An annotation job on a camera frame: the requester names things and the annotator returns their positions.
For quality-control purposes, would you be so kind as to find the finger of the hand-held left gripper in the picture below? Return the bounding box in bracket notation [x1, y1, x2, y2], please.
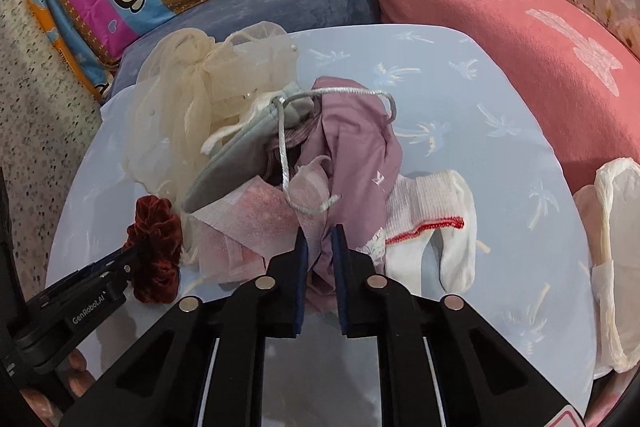
[82, 237, 153, 289]

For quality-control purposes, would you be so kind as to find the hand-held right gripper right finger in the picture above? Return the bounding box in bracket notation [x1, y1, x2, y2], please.
[331, 225, 587, 427]

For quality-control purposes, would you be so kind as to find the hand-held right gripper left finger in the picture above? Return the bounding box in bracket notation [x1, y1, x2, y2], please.
[60, 227, 308, 427]

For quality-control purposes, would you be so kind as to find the dark red velvet scrunchie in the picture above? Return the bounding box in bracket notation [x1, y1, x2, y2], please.
[122, 195, 183, 305]

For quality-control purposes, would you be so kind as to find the sheer pink white cloth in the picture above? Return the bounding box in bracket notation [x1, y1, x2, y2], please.
[182, 157, 341, 283]

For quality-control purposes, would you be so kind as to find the purple garment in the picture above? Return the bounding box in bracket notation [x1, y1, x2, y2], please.
[265, 77, 403, 313]

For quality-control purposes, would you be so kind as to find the white plastic bag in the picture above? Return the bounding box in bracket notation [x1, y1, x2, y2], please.
[572, 157, 640, 373]

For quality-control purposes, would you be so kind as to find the person's left hand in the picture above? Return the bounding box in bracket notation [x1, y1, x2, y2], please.
[22, 349, 90, 415]

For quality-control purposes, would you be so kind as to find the white sock with red trim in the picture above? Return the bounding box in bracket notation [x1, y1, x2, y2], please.
[385, 170, 476, 293]

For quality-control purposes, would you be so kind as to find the grey cloth pouch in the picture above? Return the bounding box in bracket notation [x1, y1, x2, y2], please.
[181, 94, 316, 212]

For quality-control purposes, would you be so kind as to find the cream tulle mesh cloth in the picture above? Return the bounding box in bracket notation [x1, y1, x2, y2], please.
[122, 21, 301, 202]

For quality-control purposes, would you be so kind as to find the blue-grey cushion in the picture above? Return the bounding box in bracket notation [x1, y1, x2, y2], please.
[102, 0, 381, 108]

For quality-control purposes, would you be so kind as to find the pink blanket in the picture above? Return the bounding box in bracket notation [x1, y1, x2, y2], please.
[290, 0, 640, 192]

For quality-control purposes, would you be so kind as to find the white cord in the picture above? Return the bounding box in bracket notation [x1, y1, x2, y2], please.
[277, 87, 396, 215]

